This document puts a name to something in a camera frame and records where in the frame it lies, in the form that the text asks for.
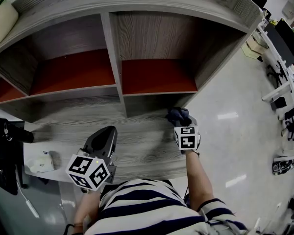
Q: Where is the person's striped shirt torso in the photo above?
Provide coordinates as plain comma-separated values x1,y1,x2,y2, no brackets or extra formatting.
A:
83,178,249,235

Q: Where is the cardboard box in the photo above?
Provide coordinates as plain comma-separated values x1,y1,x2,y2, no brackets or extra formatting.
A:
241,36,270,58

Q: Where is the black computer case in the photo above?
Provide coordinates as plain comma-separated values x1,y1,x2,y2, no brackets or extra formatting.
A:
270,96,288,111

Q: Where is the white cable strip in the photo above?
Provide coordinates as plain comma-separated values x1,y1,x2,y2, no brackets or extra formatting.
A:
16,180,40,218

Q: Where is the black equipment stand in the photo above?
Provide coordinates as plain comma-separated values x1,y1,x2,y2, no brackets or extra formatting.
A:
0,117,35,196

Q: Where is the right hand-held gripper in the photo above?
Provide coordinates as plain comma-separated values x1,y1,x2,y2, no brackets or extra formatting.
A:
173,115,202,155

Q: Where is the power strip with cables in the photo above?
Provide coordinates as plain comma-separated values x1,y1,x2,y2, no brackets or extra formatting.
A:
271,157,294,175

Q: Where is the large black monitor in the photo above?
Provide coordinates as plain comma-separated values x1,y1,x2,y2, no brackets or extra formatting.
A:
275,18,294,56

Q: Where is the black monitor back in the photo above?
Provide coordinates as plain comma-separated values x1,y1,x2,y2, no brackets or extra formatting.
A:
263,23,294,64

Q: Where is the crumpled white tissue packet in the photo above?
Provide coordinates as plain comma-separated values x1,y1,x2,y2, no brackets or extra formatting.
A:
26,150,56,174

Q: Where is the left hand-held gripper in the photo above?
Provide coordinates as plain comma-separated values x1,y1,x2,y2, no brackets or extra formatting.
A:
65,125,118,190

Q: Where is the person's left forearm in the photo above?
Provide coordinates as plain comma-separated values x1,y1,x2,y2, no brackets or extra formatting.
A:
73,189,101,231

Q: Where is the person's right forearm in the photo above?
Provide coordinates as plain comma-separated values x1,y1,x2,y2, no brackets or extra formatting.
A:
184,150,215,213

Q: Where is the black office chair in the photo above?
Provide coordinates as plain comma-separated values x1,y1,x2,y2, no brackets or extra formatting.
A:
281,107,294,148
266,62,289,86

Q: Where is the grey wooden shelf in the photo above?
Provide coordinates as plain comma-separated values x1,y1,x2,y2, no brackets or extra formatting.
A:
0,0,264,182

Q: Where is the dark blue cloth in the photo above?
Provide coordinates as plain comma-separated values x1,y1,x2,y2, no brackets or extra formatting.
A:
165,106,191,127

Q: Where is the cream plant pot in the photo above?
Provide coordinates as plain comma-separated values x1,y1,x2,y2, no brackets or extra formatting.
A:
0,1,19,54

